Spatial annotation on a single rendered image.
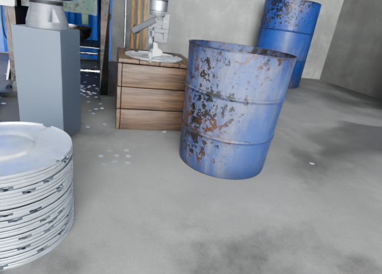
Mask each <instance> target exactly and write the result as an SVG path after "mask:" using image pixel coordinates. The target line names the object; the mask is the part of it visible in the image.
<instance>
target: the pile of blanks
mask: <svg viewBox="0 0 382 274"><path fill-rule="evenodd" d="M72 152H73V145H72V148H71V150H70V152H69V153H68V154H67V155H66V157H64V158H63V159H62V160H61V161H58V160H57V161H58V163H56V164H54V165H52V166H50V167H48V168H46V169H44V170H41V171H38V172H35V173H32V174H29V175H25V176H21V177H16V178H11V179H7V180H0V271H4V270H7V269H12V268H15V267H18V266H21V265H24V264H27V263H29V262H32V261H34V260H36V259H38V258H40V257H42V256H43V255H45V254H47V253H48V252H50V251H51V250H53V249H54V248H55V247H56V246H58V245H59V244H60V243H61V242H62V241H63V240H64V239H65V237H66V236H67V235H68V233H69V232H70V230H71V228H72V225H73V219H74V197H73V153H72Z"/></svg>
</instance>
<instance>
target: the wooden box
mask: <svg viewBox="0 0 382 274"><path fill-rule="evenodd" d="M127 51H135V52H138V51H147V50H141V49H131V48H121V47H118V48H117V72H116V88H115V128H116V129H119V123H120V129H124V130H164V131H181V127H182V121H181V117H182V115H183V108H184V95H185V82H184V81H185V79H186V71H187V64H188V59H187V58H186V57H184V56H183V55H181V54H178V53H168V52H166V53H165V52H163V53H164V54H169V55H172V56H173V57H175V56H177V57H180V58H182V61H181V62H178V63H162V62H155V61H152V63H150V61H147V60H141V59H136V58H133V57H129V56H127V55H126V54H125V52H127ZM120 108H121V109H120ZM120 110H121V117H120Z"/></svg>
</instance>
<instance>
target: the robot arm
mask: <svg viewBox="0 0 382 274"><path fill-rule="evenodd" d="M63 1H64V2H71V1H75V0H29V3H30V4H29V7H28V11H27V15H26V20H25V21H26V26H29V27H35V28H43V29H49V30H69V24H68V21H67V18H66V15H65V12H64V6H63ZM167 10H168V0H150V14H151V15H154V16H155V17H153V18H151V19H149V20H147V21H145V22H143V23H141V24H139V25H137V24H136V25H133V27H132V28H131V32H132V33H133V34H138V33H139V32H140V31H141V30H143V29H145V28H147V27H149V34H148V40H149V45H148V59H149V61H150V63H152V58H153V57H157V56H161V55H162V53H163V52H162V50H160V49H159V48H158V43H157V42H156V41H158V42H161V43H163V42H164V43H167V41H168V35H169V19H170V15H167V14H166V13H167ZM158 17H160V20H158ZM153 41H155V42H153Z"/></svg>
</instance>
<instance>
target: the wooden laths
mask: <svg viewBox="0 0 382 274"><path fill-rule="evenodd" d="M141 1H142V0H138V12H137V25H139V24H140V14H141ZM147 5H148V0H144V14H143V22H145V21H146V20H147ZM126 17H127V0H125V4H124V39H123V47H124V48H125V47H126ZM134 19H135V0H132V2H131V28H132V27H133V25H134ZM139 38H140V33H138V34H136V49H139ZM133 47H134V34H133V33H132V32H130V48H131V49H133ZM145 48H146V28H145V29H143V37H142V50H145Z"/></svg>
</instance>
